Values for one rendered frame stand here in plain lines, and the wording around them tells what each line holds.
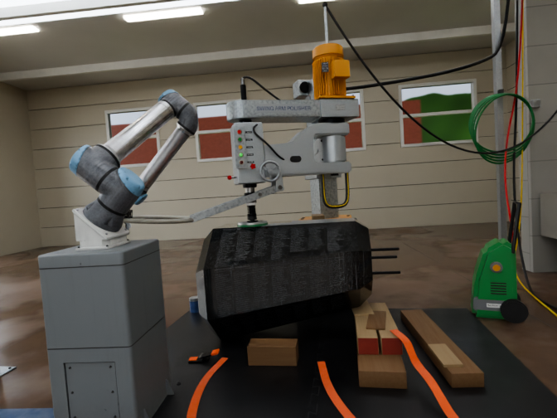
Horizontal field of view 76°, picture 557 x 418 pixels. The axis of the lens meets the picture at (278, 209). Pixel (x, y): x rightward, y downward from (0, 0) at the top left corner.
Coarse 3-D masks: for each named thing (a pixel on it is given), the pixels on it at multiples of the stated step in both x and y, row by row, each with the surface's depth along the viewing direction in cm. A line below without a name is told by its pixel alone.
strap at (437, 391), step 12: (408, 348) 191; (324, 372) 203; (420, 372) 178; (204, 384) 199; (324, 384) 191; (432, 384) 170; (192, 396) 188; (336, 396) 179; (444, 396) 165; (192, 408) 177; (444, 408) 161
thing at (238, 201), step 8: (256, 192) 252; (264, 192) 254; (272, 192) 255; (232, 200) 259; (240, 200) 250; (248, 200) 251; (208, 208) 255; (216, 208) 246; (224, 208) 247; (192, 216) 242; (200, 216) 243; (208, 216) 244
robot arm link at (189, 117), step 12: (192, 108) 205; (180, 120) 204; (192, 120) 204; (180, 132) 205; (192, 132) 206; (168, 144) 206; (180, 144) 208; (156, 156) 207; (168, 156) 207; (156, 168) 207; (144, 180) 208; (144, 192) 211
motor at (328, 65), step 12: (324, 48) 258; (336, 48) 258; (312, 60) 270; (324, 60) 258; (336, 60) 252; (348, 60) 255; (312, 72) 270; (324, 72) 261; (336, 72) 253; (348, 72) 255; (324, 84) 261; (336, 84) 258; (324, 96) 254; (336, 96) 256; (348, 96) 259
